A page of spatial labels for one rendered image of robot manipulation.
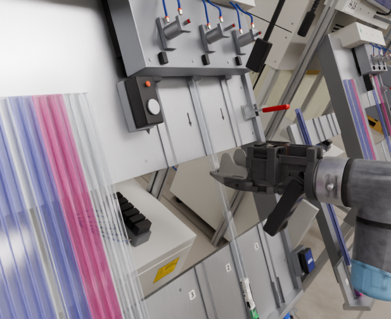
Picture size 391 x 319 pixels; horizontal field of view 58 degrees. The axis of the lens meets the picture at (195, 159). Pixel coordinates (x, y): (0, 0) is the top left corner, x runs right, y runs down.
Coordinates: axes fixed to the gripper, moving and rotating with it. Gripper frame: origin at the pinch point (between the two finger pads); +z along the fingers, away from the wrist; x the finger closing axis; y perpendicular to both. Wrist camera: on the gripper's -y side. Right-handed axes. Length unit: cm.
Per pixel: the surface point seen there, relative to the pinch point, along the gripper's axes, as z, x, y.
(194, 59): 0.7, 4.9, 22.1
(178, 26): -2.2, 12.3, 26.5
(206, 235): 78, -95, -67
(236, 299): -5.4, 3.2, -23.3
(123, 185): 49, -15, -13
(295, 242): 2, -42, -31
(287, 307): -9.9, -10.5, -31.0
